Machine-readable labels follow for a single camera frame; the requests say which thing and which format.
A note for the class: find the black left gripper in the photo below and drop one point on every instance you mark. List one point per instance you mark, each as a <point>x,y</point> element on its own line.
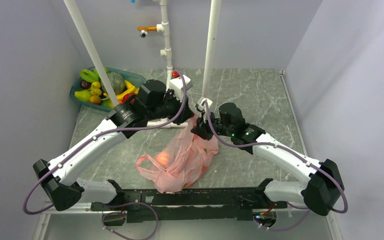
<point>186,113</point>

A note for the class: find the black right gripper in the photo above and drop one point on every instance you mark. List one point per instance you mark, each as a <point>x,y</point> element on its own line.
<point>201,129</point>

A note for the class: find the pink peach-print plastic bag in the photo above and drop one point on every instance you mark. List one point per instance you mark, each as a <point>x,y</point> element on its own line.
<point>190,157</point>

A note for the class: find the peach fake fruit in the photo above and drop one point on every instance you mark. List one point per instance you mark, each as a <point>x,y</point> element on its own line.
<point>163,158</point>

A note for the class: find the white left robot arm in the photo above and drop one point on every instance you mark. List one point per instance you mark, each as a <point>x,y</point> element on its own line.
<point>60,177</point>

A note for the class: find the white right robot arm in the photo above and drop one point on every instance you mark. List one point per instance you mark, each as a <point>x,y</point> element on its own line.
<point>319,185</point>

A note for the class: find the green melon fake fruit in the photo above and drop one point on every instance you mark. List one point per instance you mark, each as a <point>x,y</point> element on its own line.
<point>117,82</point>

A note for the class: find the small orange fake fruit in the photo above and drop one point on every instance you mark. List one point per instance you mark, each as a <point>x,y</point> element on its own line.
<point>95,99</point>

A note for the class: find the green mango fake fruit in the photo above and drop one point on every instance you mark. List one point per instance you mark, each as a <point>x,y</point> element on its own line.
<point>83,95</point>

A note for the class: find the dark plum fake fruit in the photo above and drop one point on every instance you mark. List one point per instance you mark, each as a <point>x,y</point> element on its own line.
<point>85,85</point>

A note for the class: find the yellow banana in basket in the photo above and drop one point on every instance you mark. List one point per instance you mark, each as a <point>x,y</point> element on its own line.
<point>130,89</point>

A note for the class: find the yellow banana bunch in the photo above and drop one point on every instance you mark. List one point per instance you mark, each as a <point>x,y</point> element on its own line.
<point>95,88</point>

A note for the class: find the white pvc pipe assembly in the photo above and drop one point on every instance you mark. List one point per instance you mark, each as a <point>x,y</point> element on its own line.
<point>164,28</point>

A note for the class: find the orange faucet valve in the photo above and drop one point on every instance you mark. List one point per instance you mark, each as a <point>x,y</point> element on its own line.
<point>144,30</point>

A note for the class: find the green banana bunch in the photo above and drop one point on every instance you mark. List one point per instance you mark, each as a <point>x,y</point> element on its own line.
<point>90,76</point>

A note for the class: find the teal fruit basket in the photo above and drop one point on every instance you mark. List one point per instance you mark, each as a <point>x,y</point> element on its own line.
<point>106,104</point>

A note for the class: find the white left slanted pole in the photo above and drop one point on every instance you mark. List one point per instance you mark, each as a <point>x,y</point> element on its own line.
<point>82,29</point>

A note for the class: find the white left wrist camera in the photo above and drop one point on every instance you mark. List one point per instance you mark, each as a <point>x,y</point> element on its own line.
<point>177,85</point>

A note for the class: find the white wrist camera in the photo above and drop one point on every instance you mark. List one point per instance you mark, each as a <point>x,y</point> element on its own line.
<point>203,106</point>
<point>177,85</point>

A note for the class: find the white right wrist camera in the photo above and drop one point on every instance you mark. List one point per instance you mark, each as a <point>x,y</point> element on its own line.
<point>203,106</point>

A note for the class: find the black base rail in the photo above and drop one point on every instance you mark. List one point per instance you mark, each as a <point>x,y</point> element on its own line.
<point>240,203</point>

